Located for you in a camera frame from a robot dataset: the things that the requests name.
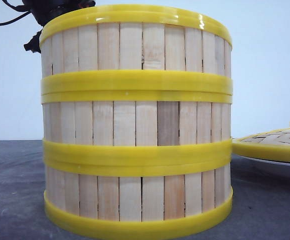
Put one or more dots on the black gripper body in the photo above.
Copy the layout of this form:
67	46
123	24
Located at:
46	10

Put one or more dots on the one-bun bamboo steamer tier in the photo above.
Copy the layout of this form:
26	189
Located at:
135	52

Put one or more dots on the three-bun bamboo steamer tier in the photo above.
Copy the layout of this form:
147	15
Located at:
82	136

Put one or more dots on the yellow bamboo steamer lid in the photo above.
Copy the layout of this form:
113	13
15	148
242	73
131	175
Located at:
272	145

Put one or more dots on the two-bun bottom steamer tier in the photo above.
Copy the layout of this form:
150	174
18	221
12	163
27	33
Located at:
118	215

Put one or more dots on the white plate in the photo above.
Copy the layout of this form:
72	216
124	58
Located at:
271	167

